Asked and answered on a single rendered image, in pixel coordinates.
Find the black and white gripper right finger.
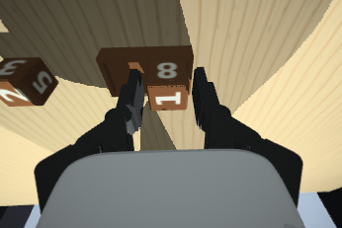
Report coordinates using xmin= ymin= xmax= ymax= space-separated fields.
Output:
xmin=192 ymin=67 xmax=303 ymax=209

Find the brown shallow tray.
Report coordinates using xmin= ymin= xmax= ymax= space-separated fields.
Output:
xmin=96 ymin=45 xmax=194 ymax=97

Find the brown calendar cube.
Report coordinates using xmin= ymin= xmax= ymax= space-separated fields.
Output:
xmin=0 ymin=57 xmax=58 ymax=107
xmin=145 ymin=61 xmax=190 ymax=111

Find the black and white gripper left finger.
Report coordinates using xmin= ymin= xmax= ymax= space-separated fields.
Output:
xmin=34 ymin=69 xmax=144 ymax=215

